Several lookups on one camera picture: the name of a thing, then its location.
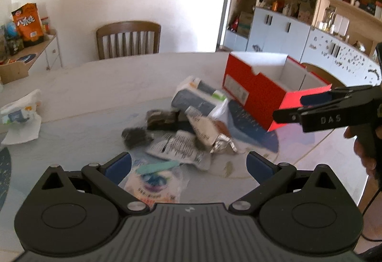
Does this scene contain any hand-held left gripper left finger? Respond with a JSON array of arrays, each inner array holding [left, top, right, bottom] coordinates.
[[38, 152, 150, 215]]

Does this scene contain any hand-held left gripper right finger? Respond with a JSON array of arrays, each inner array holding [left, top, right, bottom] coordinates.
[[229, 151, 341, 215]]

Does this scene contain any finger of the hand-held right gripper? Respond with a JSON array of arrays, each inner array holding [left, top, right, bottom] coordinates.
[[300, 85, 376, 108], [273, 100, 377, 133]]

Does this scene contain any clear packet with dark contents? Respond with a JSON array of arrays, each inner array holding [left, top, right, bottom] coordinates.
[[121, 126, 154, 148]]

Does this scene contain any red cardboard box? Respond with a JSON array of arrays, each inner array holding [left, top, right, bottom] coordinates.
[[222, 51, 332, 132]]

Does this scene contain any grey and white tissue pack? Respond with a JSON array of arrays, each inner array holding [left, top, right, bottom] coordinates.
[[171, 76, 230, 119]]

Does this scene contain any white marble desktop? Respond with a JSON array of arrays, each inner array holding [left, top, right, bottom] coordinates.
[[0, 51, 359, 253]]

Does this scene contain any person's right hand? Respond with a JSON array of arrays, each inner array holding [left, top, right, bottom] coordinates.
[[343, 125, 379, 182]]

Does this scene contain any teal flat item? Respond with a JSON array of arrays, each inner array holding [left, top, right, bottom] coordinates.
[[135, 160, 180, 175]]

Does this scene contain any white cabinet with stickers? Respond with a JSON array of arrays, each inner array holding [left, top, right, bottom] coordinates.
[[300, 26, 382, 88]]

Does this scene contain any clear packet with purple print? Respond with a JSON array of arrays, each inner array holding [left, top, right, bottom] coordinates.
[[123, 160, 191, 203]]

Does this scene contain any silver foil packet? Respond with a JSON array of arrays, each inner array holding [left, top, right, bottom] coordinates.
[[184, 106, 240, 155]]

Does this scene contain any white printed packet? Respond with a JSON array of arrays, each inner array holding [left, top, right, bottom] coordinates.
[[146, 130, 211, 172]]

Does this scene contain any dark brown snack packet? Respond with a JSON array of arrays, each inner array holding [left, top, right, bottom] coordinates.
[[146, 109, 180, 130]]

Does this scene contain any white paper napkin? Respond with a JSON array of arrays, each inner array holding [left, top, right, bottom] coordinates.
[[1, 114, 42, 147]]

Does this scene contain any cardboard box on shelf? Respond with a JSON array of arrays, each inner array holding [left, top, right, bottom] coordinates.
[[237, 12, 254, 37]]

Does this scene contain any white soft tissue pack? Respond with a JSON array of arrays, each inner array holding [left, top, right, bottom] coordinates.
[[0, 89, 43, 126]]

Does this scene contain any brown wooden chair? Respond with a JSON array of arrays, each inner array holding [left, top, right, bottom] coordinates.
[[96, 21, 162, 60]]

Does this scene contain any wood-topped white side cabinet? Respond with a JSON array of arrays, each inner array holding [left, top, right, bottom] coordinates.
[[0, 29, 64, 85]]

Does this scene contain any round blue coaster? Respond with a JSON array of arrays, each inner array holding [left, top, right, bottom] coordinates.
[[16, 53, 37, 64]]

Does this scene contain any orange snack bag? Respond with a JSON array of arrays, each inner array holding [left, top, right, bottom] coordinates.
[[11, 3, 46, 47]]

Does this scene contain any small blue globe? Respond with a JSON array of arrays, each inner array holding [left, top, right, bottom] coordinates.
[[5, 21, 18, 39]]

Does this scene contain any black cable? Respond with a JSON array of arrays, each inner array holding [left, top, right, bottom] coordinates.
[[362, 187, 382, 242]]

